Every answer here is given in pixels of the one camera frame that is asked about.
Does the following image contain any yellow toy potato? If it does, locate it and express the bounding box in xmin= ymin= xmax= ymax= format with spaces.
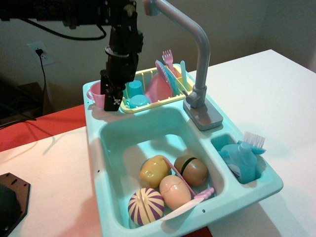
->
xmin=139 ymin=155 xmax=171 ymax=189

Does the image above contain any lying blue toy cup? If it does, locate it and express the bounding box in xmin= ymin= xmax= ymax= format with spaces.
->
xmin=126 ymin=94 xmax=150 ymax=109

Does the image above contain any light blue toy knife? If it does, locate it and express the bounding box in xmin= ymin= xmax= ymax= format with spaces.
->
xmin=180 ymin=60 xmax=187 ymax=86

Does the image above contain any white wall outlet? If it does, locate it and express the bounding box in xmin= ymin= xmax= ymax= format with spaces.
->
xmin=27 ymin=41 xmax=54 ymax=66

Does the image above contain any pink toy plate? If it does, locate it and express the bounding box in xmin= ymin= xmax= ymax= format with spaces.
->
xmin=144 ymin=74 xmax=173 ymax=103

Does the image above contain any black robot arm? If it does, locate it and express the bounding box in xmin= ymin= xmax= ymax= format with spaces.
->
xmin=0 ymin=0 xmax=143 ymax=112

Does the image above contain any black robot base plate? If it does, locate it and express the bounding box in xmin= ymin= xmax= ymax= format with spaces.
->
xmin=0 ymin=172 xmax=31 ymax=237

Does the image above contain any teal toy sink unit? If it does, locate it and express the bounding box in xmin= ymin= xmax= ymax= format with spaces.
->
xmin=82 ymin=70 xmax=284 ymax=230

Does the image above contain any black power cord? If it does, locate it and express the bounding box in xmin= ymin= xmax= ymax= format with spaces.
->
xmin=0 ymin=48 xmax=54 ymax=129

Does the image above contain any blue dish brush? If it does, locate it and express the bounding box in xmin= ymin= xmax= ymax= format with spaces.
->
xmin=237 ymin=132 xmax=266 ymax=155

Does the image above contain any blue toy plate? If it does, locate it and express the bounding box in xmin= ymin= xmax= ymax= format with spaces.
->
xmin=155 ymin=60 xmax=178 ymax=95

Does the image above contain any purple striped toy onion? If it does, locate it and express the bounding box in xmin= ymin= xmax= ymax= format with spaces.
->
xmin=128 ymin=188 xmax=164 ymax=226

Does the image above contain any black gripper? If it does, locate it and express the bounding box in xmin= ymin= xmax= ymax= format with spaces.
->
xmin=100 ymin=48 xmax=139 ymax=112

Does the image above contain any yellow dish rack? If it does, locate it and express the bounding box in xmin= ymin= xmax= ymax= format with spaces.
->
xmin=120 ymin=64 xmax=195 ymax=114

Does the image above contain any blue soap bottle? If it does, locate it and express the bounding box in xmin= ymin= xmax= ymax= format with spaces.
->
xmin=219 ymin=142 xmax=258 ymax=184

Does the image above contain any brown toy kiwi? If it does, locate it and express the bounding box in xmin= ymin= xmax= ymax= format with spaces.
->
xmin=174 ymin=155 xmax=208 ymax=186

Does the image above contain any red cloth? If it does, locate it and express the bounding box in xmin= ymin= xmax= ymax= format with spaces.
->
xmin=0 ymin=105 xmax=86 ymax=152

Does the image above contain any cardboard box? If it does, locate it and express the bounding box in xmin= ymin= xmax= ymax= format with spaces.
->
xmin=16 ymin=82 xmax=55 ymax=118

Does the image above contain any cracked beige toy egg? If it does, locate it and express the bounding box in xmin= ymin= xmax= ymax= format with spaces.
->
xmin=159 ymin=175 xmax=191 ymax=210

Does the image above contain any pink toy fork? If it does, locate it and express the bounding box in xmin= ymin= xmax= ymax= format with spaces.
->
xmin=162 ymin=50 xmax=181 ymax=78

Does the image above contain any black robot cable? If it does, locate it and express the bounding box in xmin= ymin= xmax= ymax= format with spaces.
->
xmin=23 ymin=19 xmax=107 ymax=41

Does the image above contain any pink toy cup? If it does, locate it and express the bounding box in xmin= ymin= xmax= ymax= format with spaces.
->
xmin=86 ymin=81 xmax=105 ymax=110

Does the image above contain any grey toy faucet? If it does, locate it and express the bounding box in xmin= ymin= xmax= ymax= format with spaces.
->
xmin=143 ymin=0 xmax=223 ymax=131

